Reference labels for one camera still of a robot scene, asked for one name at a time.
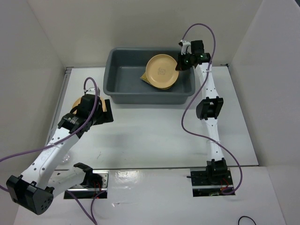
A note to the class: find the yellow bear plate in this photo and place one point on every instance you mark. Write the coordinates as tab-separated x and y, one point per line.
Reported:
76	103
160	71

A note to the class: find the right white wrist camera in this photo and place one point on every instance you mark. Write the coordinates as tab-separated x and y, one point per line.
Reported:
185	45

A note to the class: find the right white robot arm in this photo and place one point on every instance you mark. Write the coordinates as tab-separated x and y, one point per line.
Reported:
208	110

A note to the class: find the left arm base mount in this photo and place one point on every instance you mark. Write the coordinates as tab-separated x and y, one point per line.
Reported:
95	188

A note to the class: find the grey plastic bin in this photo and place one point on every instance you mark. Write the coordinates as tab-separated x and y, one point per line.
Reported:
123	83

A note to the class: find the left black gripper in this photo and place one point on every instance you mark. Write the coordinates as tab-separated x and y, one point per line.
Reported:
106	116

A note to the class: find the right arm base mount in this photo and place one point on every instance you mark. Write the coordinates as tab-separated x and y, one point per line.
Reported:
204	184

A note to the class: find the woven bamboo tray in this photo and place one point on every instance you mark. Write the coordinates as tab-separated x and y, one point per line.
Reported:
144	78

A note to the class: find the clear glass cup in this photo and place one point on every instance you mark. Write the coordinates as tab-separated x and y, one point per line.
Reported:
66	158

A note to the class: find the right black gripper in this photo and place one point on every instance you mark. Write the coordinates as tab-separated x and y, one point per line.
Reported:
180	66

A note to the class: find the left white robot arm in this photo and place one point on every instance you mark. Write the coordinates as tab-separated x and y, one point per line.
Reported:
38	185

